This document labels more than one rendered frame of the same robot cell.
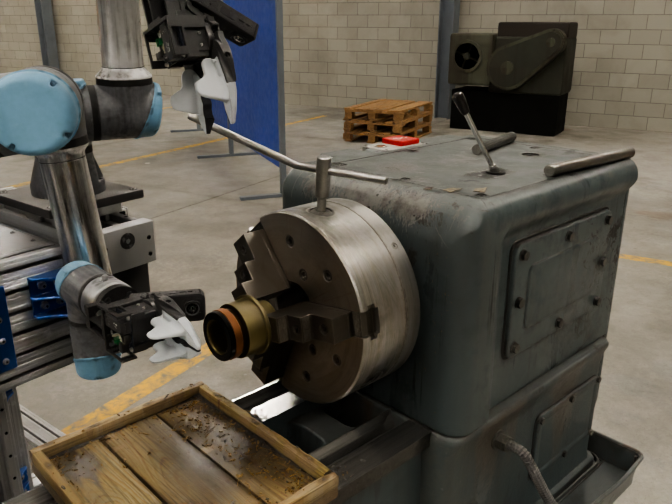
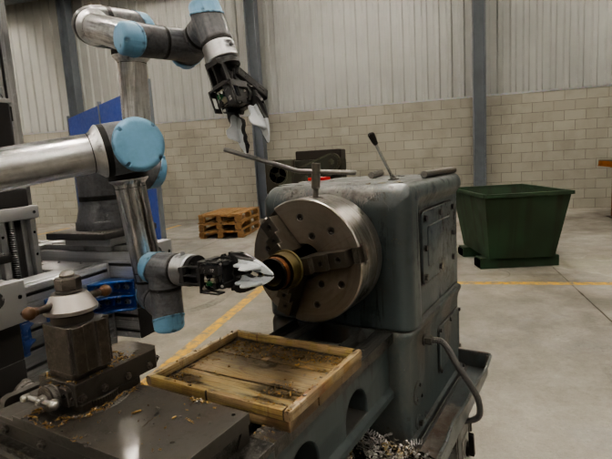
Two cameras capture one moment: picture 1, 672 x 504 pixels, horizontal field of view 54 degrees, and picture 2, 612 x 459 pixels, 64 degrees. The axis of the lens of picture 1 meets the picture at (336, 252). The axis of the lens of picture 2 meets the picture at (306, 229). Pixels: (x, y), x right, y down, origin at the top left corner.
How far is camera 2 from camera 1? 0.46 m
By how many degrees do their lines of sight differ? 19
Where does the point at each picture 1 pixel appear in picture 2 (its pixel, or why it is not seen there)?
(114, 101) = not seen: hidden behind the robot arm
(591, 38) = (353, 158)
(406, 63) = (234, 184)
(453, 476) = (409, 360)
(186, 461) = (257, 365)
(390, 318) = (371, 252)
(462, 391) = (410, 300)
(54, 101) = (154, 135)
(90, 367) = (168, 322)
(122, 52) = not seen: hidden behind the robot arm
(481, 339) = (415, 266)
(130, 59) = not seen: hidden behind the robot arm
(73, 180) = (141, 199)
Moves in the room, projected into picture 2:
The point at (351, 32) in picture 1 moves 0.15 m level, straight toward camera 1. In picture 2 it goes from (192, 166) to (192, 166)
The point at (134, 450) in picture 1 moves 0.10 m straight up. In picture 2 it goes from (217, 367) to (212, 324)
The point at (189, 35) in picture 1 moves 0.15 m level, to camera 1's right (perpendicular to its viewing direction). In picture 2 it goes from (240, 91) to (304, 90)
